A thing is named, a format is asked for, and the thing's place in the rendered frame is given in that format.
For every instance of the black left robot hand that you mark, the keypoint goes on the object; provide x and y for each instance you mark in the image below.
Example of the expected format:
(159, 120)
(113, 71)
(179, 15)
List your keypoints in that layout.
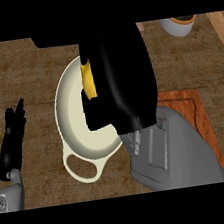
(12, 139)

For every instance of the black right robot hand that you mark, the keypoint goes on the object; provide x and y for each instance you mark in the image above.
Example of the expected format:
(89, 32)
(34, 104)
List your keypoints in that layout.
(123, 78)

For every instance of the yellow lemon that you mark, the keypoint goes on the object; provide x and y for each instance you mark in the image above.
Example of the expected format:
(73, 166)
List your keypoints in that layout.
(88, 81)

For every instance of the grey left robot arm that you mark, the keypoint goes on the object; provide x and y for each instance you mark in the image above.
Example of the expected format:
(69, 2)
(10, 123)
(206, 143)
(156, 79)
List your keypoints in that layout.
(9, 195)

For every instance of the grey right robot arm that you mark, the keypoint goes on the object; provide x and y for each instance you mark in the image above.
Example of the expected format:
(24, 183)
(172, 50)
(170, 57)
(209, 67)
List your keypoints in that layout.
(172, 156)

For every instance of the brown wooden cutting board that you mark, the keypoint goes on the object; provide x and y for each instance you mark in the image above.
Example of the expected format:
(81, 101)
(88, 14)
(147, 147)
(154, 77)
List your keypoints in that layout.
(193, 116)

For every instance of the white cup with orange rim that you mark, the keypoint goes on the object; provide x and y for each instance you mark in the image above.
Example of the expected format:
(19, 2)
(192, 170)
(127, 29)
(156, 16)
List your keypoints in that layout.
(177, 25)

